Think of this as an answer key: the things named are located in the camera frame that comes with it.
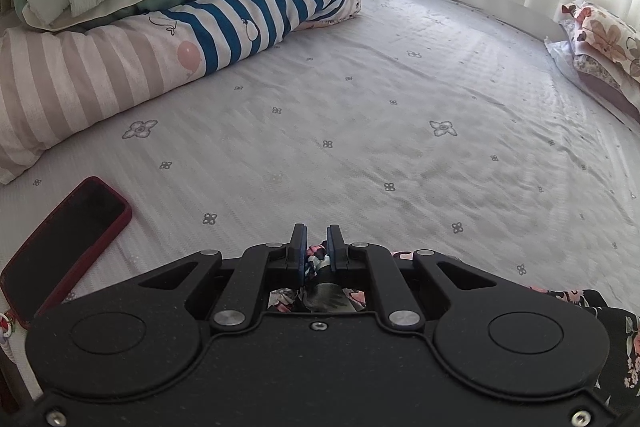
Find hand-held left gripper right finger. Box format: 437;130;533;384
326;223;507;331

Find black floral pants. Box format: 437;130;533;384
268;243;640;404

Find white and mauve pillow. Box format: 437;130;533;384
544;36;640;120

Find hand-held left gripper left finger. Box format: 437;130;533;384
125;223;308;331

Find phone in red case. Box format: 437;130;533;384
0;176;134;331

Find floral pillow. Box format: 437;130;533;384
560;1;640;75

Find colourful phone charm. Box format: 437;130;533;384
0;311;19;349

